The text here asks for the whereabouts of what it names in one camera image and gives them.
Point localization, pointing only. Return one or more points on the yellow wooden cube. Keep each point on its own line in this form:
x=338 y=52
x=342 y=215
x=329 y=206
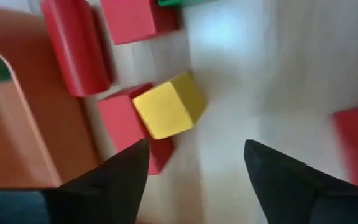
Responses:
x=166 y=109

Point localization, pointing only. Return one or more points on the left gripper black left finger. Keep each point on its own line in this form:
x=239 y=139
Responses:
x=110 y=193

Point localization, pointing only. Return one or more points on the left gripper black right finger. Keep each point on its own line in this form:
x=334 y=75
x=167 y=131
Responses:
x=291 y=193

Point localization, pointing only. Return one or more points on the small orange plastic bin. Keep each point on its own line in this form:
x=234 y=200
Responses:
x=57 y=124

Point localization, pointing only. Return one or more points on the red cylinder wooden block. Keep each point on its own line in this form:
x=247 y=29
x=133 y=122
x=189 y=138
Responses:
x=73 y=46

